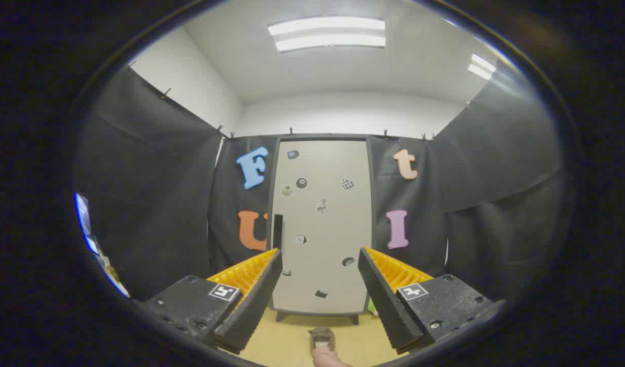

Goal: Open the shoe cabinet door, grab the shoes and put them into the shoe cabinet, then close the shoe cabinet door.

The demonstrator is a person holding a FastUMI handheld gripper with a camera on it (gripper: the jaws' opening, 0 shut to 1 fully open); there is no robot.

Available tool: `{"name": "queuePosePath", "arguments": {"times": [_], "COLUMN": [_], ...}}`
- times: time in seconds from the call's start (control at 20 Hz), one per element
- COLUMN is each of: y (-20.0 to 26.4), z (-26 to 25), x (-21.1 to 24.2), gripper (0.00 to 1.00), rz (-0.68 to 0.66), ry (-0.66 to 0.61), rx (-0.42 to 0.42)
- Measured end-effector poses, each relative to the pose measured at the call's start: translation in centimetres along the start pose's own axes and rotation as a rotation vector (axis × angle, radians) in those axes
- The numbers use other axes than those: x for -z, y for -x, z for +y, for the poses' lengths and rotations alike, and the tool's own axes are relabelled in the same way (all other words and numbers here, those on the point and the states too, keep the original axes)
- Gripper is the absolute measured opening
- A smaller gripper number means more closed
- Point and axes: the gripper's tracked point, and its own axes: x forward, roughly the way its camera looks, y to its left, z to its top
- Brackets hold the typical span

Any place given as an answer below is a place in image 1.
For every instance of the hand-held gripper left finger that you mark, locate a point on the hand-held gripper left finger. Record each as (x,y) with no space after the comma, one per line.
(253,306)

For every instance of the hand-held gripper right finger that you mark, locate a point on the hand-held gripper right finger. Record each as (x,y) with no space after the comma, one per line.
(388,306)

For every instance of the brown fuzzy shoe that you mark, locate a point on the brown fuzzy shoe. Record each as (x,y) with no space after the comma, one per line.
(322,336)

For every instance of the white shoe cabinet door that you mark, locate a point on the white shoe cabinet door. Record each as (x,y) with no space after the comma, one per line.
(327,244)

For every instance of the grey shoe cabinet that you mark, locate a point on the grey shoe cabinet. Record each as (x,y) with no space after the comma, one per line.
(322,136)

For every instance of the pink and green plush toy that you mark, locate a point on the pink and green plush toy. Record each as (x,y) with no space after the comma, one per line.
(372,307)

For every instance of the black backdrop cloth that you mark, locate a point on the black backdrop cloth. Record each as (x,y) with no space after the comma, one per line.
(154,204)

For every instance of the white side desk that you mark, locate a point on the white side desk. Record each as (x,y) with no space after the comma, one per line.
(113,278)

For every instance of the computer screen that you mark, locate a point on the computer screen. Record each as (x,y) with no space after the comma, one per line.
(83,216)

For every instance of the ceiling light panel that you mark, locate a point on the ceiling light panel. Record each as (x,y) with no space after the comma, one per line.
(327,33)
(481,66)

